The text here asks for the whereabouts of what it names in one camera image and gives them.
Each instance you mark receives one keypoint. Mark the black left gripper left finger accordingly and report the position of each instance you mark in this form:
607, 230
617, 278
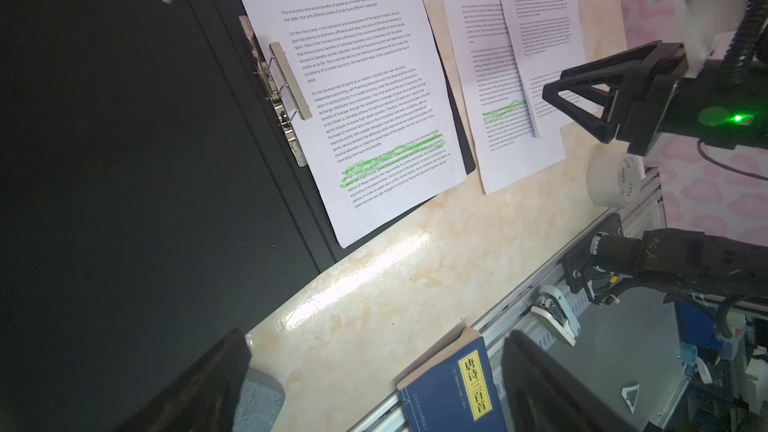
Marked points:
204, 397

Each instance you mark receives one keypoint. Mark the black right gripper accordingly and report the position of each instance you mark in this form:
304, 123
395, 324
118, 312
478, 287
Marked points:
637, 95

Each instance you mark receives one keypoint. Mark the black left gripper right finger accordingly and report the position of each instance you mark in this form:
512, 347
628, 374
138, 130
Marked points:
543, 396

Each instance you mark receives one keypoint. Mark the printed paper sheet top highlighted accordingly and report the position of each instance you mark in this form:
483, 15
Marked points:
381, 136

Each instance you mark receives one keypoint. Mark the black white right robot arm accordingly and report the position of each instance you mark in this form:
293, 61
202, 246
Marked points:
679, 262

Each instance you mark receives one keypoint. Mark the grey sponge eraser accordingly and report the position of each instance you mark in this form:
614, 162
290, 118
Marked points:
261, 400

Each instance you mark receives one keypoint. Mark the blue book yellow label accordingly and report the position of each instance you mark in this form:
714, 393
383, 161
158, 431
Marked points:
454, 389

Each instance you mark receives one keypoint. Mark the white tape roll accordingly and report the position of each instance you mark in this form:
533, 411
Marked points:
614, 179

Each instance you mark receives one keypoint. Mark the printed paper sheet bottom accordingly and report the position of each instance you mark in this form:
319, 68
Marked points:
507, 148

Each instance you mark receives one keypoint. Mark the white clip on rail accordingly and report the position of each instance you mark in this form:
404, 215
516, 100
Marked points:
553, 311

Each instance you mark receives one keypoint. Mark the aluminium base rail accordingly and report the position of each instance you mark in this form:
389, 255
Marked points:
567, 271

